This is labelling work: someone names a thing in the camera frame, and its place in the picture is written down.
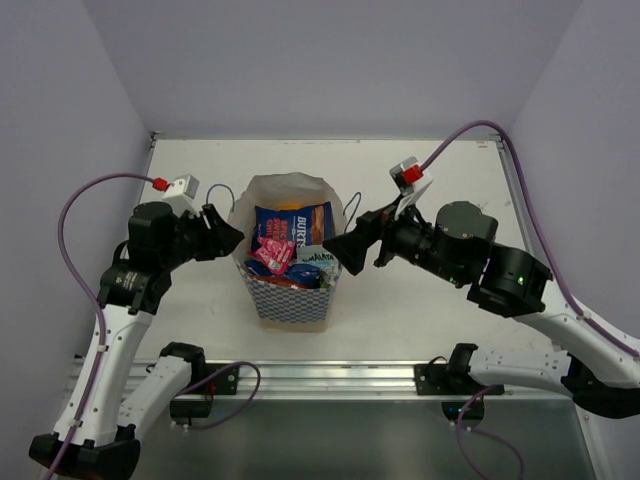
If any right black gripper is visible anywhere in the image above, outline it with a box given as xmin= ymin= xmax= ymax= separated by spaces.
xmin=324 ymin=190 xmax=469 ymax=288

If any grey small snack packet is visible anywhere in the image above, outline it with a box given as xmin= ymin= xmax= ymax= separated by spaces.
xmin=296 ymin=245 xmax=342 ymax=288

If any blue Burts chips bag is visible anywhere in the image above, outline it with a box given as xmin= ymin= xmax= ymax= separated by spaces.
xmin=250 ymin=202 xmax=335 ymax=252

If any pink candy packet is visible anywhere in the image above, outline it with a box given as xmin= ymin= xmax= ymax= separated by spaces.
xmin=250 ymin=237 xmax=295 ymax=275

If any orange snack bag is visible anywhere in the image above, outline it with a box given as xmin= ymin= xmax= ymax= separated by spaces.
xmin=275 ymin=202 xmax=305 ymax=211

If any red chips bag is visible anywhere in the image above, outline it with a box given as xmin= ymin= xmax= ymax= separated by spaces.
xmin=249 ymin=274 xmax=306 ymax=289

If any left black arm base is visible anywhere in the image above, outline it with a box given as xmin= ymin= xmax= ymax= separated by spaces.
xmin=168 ymin=362 xmax=241 ymax=427

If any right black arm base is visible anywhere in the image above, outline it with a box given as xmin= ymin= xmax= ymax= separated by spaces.
xmin=413 ymin=356 xmax=485 ymax=425

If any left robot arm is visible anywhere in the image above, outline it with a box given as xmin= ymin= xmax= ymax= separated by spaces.
xmin=29 ymin=202 xmax=244 ymax=479

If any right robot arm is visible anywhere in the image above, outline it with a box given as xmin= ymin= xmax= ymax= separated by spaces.
xmin=323 ymin=201 xmax=639 ymax=419

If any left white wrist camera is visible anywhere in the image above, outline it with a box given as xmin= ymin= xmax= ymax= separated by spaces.
xmin=161 ymin=174 xmax=200 ymax=217

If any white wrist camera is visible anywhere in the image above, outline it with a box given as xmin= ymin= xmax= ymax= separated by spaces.
xmin=161 ymin=174 xmax=200 ymax=217
xmin=389 ymin=156 xmax=433 ymax=220

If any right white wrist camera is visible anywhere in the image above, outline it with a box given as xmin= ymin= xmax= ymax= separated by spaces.
xmin=389 ymin=156 xmax=433 ymax=220

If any aluminium front rail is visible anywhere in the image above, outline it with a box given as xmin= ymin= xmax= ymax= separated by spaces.
xmin=67 ymin=358 xmax=576 ymax=401

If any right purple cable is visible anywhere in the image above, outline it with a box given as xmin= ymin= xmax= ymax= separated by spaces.
xmin=419 ymin=119 xmax=640 ymax=480

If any purple cable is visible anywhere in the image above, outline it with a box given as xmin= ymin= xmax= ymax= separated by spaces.
xmin=419 ymin=119 xmax=640 ymax=480
xmin=37 ymin=172 xmax=169 ymax=480

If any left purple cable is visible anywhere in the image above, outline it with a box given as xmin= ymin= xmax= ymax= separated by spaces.
xmin=37 ymin=172 xmax=169 ymax=480

